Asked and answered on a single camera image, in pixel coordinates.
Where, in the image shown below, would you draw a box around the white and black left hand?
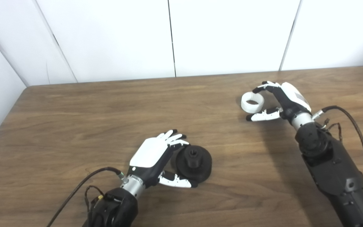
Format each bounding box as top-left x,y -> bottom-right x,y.
129,129 -> 198,189

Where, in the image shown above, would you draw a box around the white and black right hand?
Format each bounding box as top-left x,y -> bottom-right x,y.
246,81 -> 312,122

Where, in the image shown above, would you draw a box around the white plastic ring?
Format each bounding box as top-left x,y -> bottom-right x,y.
241,92 -> 265,114

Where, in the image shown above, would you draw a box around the round black flanged part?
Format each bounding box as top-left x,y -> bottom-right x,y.
170,145 -> 213,183

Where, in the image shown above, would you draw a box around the thin right arm wires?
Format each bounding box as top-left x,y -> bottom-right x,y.
319,118 -> 343,142

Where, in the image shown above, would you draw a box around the thin arm wires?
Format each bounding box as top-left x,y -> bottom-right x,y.
319,118 -> 343,142
85,185 -> 106,212

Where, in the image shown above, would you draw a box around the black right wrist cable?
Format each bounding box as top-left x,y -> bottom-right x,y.
312,106 -> 363,208

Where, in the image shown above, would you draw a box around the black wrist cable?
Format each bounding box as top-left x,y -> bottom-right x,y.
46,167 -> 124,227
312,106 -> 363,208

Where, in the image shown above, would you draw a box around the thin left arm wires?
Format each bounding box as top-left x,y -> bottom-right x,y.
85,185 -> 106,212

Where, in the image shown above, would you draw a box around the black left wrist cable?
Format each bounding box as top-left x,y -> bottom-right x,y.
46,167 -> 124,227

